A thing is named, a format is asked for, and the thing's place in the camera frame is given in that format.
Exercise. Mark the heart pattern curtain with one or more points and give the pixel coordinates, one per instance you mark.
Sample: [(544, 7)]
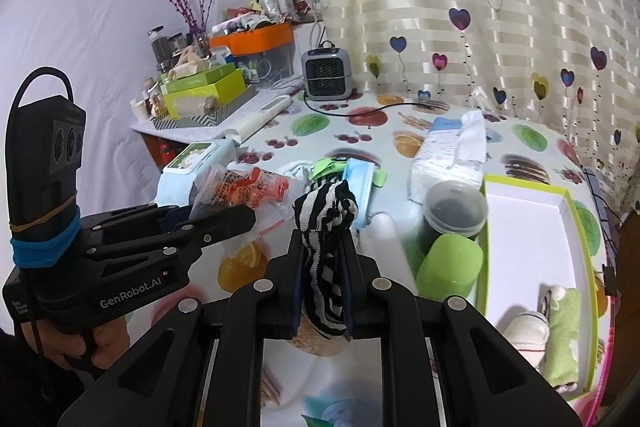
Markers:
[(572, 65)]

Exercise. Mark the left hand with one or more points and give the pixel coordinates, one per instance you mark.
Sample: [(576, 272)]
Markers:
[(112, 341)]

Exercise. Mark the white sock bundle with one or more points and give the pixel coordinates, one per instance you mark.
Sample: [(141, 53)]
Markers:
[(300, 170)]

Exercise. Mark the snack plastic bag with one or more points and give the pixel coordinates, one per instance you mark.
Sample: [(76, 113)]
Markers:
[(224, 188)]

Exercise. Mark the white sock in box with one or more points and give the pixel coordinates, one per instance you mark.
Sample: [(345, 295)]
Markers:
[(528, 333)]

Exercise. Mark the green white shallow box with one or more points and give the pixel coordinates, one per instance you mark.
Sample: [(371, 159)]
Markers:
[(534, 240)]

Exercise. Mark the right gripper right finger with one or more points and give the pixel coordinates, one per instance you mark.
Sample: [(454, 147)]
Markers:
[(362, 318)]

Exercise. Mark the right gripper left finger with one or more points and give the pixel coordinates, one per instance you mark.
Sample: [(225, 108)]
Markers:
[(284, 304)]

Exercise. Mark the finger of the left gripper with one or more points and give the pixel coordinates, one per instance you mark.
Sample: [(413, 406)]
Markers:
[(186, 232), (142, 218)]

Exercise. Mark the wet wipes pack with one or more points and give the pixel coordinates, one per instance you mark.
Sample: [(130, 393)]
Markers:
[(176, 185)]

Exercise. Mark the green plastic cup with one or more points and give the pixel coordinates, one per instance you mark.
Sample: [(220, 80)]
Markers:
[(451, 267)]

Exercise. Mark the green cloth piece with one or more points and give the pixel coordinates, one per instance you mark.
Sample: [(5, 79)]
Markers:
[(336, 167)]

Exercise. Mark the black white striped sock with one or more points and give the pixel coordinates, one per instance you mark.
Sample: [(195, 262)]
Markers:
[(323, 216)]

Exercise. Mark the zigzag pattern tray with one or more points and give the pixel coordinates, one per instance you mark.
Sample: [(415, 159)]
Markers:
[(209, 120)]

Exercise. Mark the grey small fan heater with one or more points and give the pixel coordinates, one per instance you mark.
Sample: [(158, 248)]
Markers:
[(327, 73)]

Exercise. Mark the light blue mask pouch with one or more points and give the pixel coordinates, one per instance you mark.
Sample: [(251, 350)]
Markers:
[(359, 176)]

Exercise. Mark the white long dispenser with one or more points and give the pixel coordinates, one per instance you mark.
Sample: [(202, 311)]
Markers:
[(246, 125)]

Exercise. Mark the green folded towel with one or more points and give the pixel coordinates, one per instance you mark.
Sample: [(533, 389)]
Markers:
[(562, 308)]

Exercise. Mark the dark lidded plastic jar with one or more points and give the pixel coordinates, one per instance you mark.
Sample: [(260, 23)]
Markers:
[(452, 207)]

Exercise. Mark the lime green boxes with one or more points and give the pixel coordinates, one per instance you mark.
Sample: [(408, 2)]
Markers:
[(224, 83)]

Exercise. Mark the orange lid storage bin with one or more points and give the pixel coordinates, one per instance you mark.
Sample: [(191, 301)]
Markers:
[(264, 55)]

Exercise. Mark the fruit print tablecloth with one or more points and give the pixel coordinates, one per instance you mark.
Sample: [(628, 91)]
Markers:
[(378, 128)]

